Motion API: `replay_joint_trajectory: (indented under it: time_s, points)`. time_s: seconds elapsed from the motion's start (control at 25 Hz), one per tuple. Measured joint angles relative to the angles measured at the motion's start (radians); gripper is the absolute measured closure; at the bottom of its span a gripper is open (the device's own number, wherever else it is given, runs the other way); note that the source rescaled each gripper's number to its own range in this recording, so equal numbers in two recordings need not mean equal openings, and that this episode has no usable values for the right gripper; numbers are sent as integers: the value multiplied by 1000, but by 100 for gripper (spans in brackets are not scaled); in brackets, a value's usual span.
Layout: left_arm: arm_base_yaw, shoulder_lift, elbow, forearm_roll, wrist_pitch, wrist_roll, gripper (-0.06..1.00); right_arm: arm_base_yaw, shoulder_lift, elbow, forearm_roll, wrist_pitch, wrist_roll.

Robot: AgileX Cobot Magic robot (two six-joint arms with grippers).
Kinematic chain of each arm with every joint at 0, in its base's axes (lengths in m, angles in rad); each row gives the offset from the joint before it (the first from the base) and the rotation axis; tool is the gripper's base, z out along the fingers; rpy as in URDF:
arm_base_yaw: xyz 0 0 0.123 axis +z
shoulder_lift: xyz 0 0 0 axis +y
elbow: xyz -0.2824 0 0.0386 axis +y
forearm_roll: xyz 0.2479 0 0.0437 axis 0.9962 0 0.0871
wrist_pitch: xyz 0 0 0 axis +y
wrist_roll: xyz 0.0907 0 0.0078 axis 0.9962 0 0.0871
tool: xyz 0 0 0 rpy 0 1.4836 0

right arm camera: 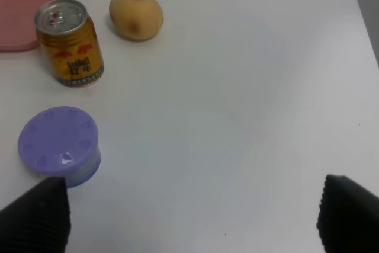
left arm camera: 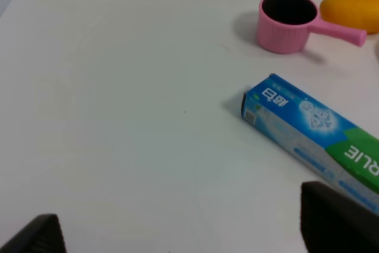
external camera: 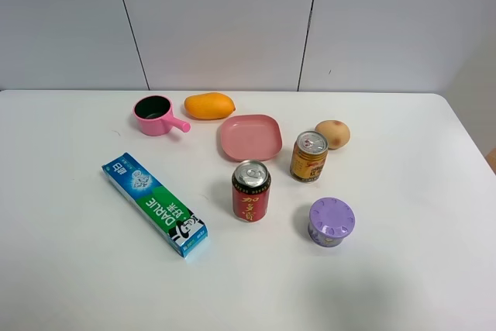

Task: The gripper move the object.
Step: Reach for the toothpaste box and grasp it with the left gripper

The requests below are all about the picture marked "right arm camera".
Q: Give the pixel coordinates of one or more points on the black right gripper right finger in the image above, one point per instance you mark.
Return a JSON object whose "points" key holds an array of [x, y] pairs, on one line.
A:
{"points": [[348, 216]]}

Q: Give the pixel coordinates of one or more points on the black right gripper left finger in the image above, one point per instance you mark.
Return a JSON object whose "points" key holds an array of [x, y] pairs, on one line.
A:
{"points": [[39, 220]]}

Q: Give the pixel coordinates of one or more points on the purple lidded round container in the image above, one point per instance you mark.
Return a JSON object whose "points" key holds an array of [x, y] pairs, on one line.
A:
{"points": [[63, 142]]}

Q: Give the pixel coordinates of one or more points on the gold energy drink can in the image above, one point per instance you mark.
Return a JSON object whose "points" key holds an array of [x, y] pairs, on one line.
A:
{"points": [[68, 39]]}

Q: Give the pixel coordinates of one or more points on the pink plastic plate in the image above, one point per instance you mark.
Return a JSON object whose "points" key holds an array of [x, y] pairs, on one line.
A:
{"points": [[18, 31]]}

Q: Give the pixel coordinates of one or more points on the yellow potato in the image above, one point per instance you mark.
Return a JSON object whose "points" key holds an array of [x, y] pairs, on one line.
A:
{"points": [[137, 20]]}

